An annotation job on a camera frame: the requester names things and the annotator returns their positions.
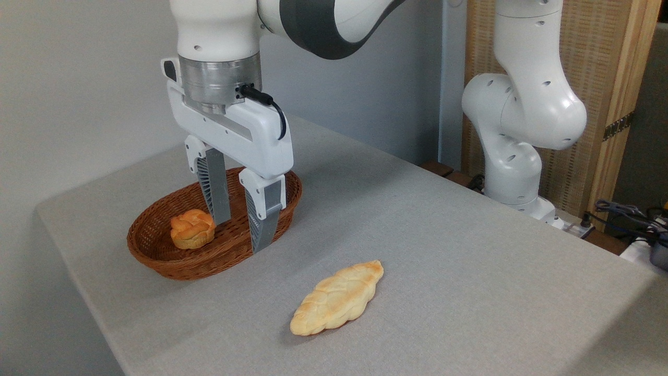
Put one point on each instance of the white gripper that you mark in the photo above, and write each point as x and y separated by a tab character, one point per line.
245	133

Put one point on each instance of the long braided bread loaf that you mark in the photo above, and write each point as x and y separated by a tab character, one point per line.
336	298

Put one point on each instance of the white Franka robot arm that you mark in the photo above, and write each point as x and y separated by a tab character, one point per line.
522	104

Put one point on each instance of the brown wicker basket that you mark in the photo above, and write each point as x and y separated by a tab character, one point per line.
156	250

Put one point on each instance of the small round braided bun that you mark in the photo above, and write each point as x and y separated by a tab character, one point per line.
192	230

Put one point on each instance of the grey tablecloth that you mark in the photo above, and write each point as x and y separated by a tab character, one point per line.
417	271

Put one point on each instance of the brown wooden platform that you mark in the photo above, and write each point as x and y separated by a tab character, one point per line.
443	172

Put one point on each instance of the white power strip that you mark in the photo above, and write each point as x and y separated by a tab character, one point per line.
573	228

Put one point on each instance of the black metal screen hinge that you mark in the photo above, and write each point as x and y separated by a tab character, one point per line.
618	126

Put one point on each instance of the wooden woven screen panel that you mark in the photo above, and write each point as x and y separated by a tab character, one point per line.
600	57

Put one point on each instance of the grey device housing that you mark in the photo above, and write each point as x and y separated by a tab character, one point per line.
660	253

